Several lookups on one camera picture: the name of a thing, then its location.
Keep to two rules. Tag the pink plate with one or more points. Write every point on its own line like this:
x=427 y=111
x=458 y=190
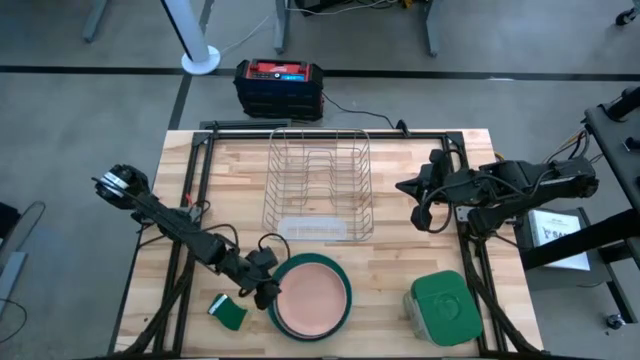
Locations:
x=312 y=300

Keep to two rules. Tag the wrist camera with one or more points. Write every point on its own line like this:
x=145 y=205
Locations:
x=244 y=265
x=450 y=186

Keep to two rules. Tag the grey desk leg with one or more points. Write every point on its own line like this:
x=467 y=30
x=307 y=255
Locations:
x=282 y=25
x=433 y=27
x=206 y=12
x=95 y=20

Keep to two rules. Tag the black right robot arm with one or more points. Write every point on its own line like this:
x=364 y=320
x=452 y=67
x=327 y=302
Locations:
x=525 y=185

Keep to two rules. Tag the black caster wheel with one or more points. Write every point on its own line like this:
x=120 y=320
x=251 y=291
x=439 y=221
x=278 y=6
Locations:
x=627 y=16
x=615 y=321

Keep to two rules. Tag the green sponge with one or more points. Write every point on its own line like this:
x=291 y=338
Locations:
x=230 y=315

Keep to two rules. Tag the black aluminium table frame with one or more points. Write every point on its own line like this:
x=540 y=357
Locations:
x=240 y=135

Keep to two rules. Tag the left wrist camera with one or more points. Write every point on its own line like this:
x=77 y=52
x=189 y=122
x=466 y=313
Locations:
x=244 y=265

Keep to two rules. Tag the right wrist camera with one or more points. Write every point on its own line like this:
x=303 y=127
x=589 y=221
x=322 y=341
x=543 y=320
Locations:
x=450 y=186

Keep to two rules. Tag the large teal plate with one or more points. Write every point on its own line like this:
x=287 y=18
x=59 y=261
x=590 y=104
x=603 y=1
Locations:
x=310 y=256

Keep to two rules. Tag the translucent white cutlery holder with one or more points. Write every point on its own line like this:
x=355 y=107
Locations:
x=312 y=229

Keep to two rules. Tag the grey cart platform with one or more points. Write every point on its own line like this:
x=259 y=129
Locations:
x=565 y=285

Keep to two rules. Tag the red black power station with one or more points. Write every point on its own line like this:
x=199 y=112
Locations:
x=277 y=95

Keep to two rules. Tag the clear container with green lid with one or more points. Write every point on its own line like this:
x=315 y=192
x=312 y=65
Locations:
x=445 y=310

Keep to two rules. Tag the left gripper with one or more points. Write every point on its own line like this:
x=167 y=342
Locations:
x=235 y=267

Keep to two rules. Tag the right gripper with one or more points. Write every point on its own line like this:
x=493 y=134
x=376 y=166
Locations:
x=460 y=192

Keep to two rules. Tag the white mounting plate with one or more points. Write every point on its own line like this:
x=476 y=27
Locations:
x=462 y=214

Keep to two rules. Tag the black side stand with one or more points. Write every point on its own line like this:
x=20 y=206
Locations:
x=615 y=150

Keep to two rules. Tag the white printed box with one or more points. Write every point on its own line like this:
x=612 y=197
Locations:
x=560 y=240

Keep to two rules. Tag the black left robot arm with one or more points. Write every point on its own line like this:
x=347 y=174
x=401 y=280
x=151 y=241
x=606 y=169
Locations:
x=170 y=222

